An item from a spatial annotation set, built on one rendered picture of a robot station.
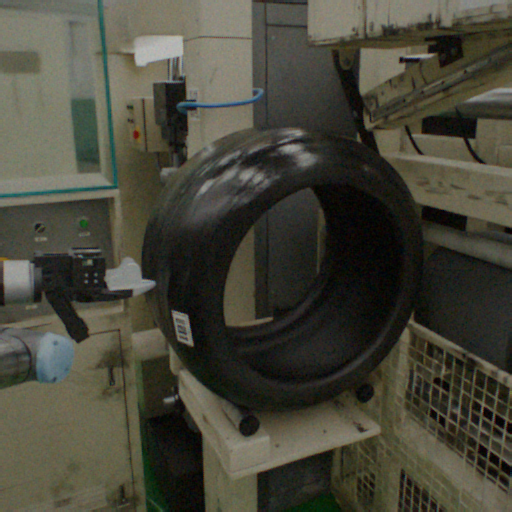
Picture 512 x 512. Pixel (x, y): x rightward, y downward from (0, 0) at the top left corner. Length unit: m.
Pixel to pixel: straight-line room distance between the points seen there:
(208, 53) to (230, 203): 0.48
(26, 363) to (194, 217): 0.35
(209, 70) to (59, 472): 1.30
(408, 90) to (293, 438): 0.81
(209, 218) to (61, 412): 1.05
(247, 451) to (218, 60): 0.85
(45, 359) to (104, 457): 1.09
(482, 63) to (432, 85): 0.13
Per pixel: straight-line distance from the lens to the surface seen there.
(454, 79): 1.18
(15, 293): 0.96
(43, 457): 1.90
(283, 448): 1.24
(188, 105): 1.31
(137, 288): 1.00
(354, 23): 1.23
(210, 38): 1.31
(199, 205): 0.94
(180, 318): 0.96
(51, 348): 0.88
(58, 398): 1.80
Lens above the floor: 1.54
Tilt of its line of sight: 17 degrees down
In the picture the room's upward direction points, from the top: 1 degrees counter-clockwise
